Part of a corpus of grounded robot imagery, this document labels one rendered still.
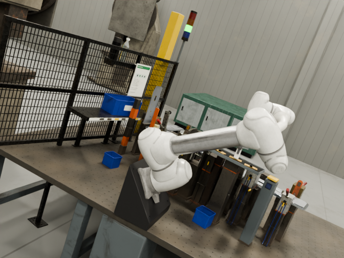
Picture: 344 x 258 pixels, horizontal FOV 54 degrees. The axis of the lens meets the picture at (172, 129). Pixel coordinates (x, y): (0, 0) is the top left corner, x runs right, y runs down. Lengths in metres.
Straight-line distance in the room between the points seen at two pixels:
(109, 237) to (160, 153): 0.63
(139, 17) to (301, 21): 4.06
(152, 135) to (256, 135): 0.56
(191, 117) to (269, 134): 6.16
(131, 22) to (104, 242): 7.42
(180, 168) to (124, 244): 0.55
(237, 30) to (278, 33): 1.05
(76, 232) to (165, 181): 0.71
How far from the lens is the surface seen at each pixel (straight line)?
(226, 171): 2.22
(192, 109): 7.62
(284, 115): 2.12
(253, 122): 1.51
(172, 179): 1.90
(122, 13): 9.15
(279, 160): 1.59
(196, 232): 2.17
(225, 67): 9.58
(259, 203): 2.19
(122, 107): 2.79
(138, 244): 2.03
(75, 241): 2.33
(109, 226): 2.08
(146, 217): 1.95
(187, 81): 9.86
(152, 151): 1.79
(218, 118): 7.47
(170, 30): 3.43
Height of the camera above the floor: 1.70
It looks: 13 degrees down
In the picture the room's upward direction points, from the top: 20 degrees clockwise
